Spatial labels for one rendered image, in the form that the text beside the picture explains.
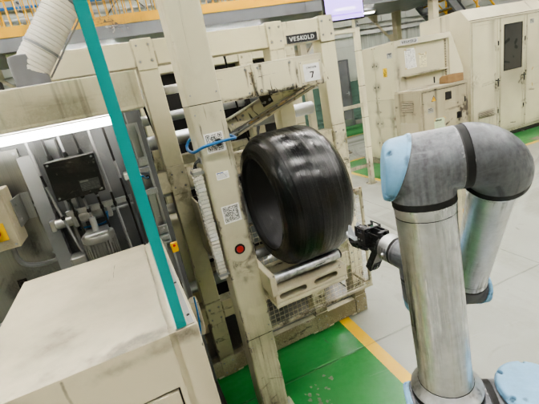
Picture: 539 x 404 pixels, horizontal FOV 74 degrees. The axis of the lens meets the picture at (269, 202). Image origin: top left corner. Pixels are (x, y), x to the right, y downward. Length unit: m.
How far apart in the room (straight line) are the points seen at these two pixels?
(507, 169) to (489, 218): 0.16
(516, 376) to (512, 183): 0.47
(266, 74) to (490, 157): 1.24
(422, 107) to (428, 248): 5.06
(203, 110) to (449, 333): 1.04
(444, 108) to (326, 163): 4.72
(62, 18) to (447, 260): 1.50
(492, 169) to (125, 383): 0.74
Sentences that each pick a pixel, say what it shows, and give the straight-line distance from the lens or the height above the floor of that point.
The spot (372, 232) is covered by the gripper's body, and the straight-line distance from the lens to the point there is 1.23.
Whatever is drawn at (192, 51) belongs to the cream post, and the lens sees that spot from 1.38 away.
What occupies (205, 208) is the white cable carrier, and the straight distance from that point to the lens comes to 1.42.
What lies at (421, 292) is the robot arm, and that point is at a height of 1.24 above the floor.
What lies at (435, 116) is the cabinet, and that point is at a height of 0.83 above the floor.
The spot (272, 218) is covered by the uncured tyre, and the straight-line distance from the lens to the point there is 1.86.
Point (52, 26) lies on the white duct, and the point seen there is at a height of 2.02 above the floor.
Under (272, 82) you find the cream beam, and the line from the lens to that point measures 1.75.
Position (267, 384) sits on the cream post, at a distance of 1.89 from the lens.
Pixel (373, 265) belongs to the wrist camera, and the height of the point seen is 1.03.
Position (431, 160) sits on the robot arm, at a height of 1.50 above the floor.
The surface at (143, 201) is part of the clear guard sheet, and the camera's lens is 0.63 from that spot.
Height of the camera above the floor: 1.66
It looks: 17 degrees down
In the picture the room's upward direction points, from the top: 11 degrees counter-clockwise
